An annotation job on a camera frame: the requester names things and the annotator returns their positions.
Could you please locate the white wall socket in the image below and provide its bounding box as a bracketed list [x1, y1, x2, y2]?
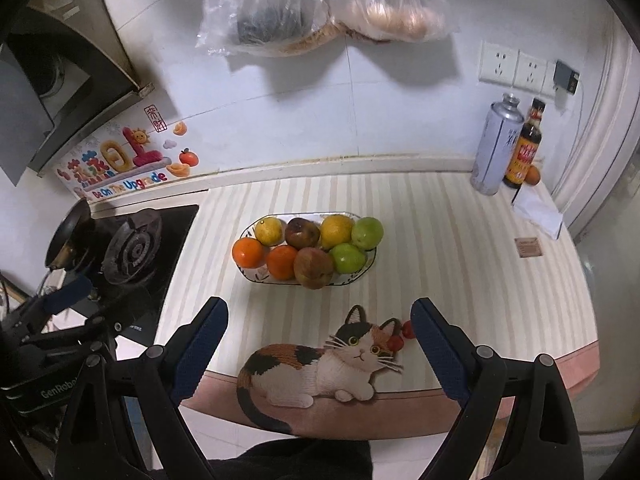
[515, 50, 558, 99]
[478, 40, 520, 86]

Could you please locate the white folded tissue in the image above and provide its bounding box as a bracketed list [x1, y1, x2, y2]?
[511, 182, 565, 239]

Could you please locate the dark sauce bottle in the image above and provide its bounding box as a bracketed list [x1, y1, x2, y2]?
[502, 97, 546, 190]

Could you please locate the orange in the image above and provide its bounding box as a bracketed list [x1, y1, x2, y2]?
[266, 244, 299, 281]
[232, 237, 267, 269]

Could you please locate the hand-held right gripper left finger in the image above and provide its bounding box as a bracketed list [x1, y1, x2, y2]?
[57, 296, 229, 480]

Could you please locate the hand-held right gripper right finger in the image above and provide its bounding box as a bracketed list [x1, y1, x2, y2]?
[410, 297, 581, 480]

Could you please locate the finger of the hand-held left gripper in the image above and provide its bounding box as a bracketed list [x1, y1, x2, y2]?
[37, 272, 98, 313]
[20, 314, 120, 356]

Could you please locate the brown pear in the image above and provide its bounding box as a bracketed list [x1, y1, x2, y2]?
[293, 246, 335, 291]

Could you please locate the patterned white oval plate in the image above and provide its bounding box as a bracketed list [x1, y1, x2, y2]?
[238, 211, 378, 287]

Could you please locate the black frying pan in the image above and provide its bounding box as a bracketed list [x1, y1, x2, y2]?
[45, 199, 94, 272]

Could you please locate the black plug-in charger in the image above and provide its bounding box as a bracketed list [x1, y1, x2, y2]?
[553, 60, 581, 95]

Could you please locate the yellow-green citrus fruit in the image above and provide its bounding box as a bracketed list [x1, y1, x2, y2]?
[254, 216, 288, 247]

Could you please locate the plastic bag with eggs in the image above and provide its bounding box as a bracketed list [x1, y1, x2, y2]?
[330, 0, 447, 44]

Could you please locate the colourful wall sticker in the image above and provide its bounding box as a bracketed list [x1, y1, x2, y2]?
[55, 105, 201, 204]

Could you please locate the yellow lemon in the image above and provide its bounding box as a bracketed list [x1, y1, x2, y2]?
[319, 215, 356, 251]

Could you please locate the striped cat print mat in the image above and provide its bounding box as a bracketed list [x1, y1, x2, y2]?
[152, 167, 601, 436]

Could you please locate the small brown square card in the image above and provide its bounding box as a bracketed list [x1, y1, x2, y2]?
[515, 236, 541, 260]

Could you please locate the dark brown apple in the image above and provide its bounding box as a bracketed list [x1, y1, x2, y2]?
[285, 217, 321, 249]

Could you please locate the black range hood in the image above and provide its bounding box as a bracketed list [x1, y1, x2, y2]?
[0, 0, 154, 187]

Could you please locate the plastic bag with dark contents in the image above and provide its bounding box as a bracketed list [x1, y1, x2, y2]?
[195, 0, 346, 57]

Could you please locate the black gas stove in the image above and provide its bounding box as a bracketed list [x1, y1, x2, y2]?
[30, 203, 200, 348]

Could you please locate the green apple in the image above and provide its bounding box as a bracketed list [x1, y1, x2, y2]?
[351, 216, 385, 251]
[328, 243, 368, 274]

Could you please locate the silver spray can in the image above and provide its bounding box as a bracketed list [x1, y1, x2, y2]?
[470, 92, 525, 196]

